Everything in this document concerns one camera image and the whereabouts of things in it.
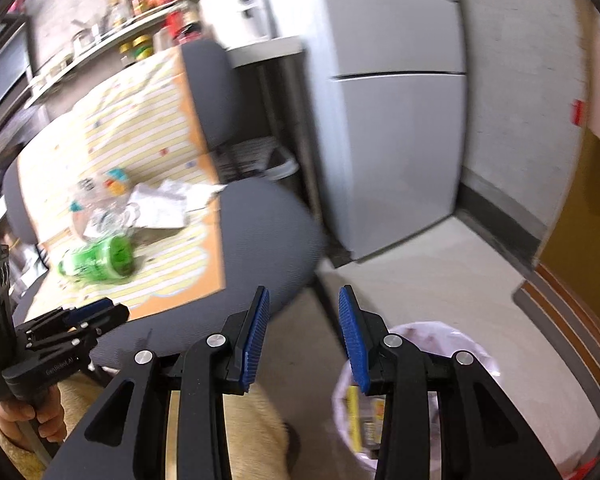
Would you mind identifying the green tea plastic bottle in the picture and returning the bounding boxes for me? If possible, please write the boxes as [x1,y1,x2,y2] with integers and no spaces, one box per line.
[58,235,134,283]

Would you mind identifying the clear plastic wrapper bag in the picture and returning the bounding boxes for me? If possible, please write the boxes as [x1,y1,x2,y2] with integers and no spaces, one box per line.
[69,171,133,243]

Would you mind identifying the clear printed snack wrapper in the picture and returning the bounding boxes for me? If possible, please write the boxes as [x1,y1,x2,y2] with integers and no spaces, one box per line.
[104,168,130,197]

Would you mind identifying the white paper tissue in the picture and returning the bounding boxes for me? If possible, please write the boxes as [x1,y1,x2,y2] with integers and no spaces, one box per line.
[126,179,226,230]

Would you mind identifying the pink-lined trash bin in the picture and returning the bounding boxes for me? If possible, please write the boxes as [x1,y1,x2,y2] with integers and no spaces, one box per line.
[332,311,500,479]

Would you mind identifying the white kitchen counter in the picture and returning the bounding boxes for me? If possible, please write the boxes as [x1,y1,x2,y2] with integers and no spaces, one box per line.
[227,36,303,68]

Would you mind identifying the person's left hand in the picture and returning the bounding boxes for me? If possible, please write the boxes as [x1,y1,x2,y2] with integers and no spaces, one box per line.
[0,385,67,451]

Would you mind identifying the striped brown door mat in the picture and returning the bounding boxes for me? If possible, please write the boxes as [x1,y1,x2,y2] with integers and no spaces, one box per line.
[513,263,600,418]

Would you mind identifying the yellow striped orange-bordered mat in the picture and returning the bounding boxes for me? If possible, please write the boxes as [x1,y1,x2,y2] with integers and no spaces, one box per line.
[3,47,225,320]

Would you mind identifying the brown wooden door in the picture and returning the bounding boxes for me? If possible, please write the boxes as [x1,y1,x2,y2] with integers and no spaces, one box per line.
[540,131,600,316]

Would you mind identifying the grey fabric office chair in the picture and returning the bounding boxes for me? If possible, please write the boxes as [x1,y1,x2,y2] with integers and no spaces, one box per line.
[2,38,326,371]

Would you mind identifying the white plastic storage basket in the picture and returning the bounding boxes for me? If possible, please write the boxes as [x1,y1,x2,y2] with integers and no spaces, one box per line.
[213,136,299,182]

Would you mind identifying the steel range hood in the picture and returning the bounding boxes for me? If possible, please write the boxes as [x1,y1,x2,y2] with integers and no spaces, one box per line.
[0,13,35,130]

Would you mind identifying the yellow-capped condiment jar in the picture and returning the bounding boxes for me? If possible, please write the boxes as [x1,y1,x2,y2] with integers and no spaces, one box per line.
[132,35,155,61]

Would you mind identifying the white air fryer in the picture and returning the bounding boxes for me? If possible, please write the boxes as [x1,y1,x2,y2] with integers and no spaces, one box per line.
[198,0,273,49]

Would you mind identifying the white grey refrigerator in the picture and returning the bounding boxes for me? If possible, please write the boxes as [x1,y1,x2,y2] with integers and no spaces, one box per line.
[308,0,467,259]

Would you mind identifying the white wall spice shelf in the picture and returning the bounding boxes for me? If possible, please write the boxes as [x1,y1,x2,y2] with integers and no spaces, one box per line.
[24,0,184,108]

